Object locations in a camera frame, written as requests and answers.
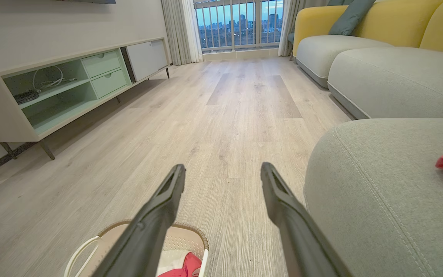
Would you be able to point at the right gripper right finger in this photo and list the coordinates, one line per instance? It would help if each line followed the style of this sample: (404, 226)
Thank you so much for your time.
(306, 246)

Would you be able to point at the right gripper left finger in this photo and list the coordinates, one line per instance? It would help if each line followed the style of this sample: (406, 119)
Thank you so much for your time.
(148, 238)

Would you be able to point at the white garment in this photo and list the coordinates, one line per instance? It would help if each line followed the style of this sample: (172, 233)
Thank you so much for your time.
(169, 259)

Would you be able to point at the grey sofa end seat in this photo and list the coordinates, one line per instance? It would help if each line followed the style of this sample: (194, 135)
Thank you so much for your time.
(379, 192)

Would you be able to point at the grey sofa middle seat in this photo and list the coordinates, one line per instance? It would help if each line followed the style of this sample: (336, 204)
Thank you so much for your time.
(398, 77)

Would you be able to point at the grey sofa seat by window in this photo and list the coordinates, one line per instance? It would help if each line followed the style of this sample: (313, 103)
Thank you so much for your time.
(329, 50)

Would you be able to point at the white brown-rimmed laundry basket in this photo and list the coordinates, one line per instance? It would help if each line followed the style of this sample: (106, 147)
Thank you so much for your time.
(190, 240)

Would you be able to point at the green cabinet drawer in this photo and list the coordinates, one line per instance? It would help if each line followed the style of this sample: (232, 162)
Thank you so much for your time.
(100, 63)
(109, 82)

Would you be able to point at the white cabinet sliding door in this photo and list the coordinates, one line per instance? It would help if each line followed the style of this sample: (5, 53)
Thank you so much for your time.
(144, 59)

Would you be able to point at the black device on shelf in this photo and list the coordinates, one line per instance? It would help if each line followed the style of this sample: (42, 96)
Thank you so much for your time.
(25, 97)

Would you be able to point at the blue-grey chair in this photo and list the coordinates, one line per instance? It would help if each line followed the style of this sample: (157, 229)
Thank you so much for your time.
(290, 37)

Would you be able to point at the balcony window with railing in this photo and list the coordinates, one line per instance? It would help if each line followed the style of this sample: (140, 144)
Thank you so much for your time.
(238, 46)

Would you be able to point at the large teal throw pillow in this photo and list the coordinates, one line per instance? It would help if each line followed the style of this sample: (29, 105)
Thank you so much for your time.
(350, 17)

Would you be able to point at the dark television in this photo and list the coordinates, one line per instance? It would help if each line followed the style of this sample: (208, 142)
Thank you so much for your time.
(90, 1)

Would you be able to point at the small teal throw pillow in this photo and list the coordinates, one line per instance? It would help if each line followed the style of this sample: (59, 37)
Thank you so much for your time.
(336, 2)

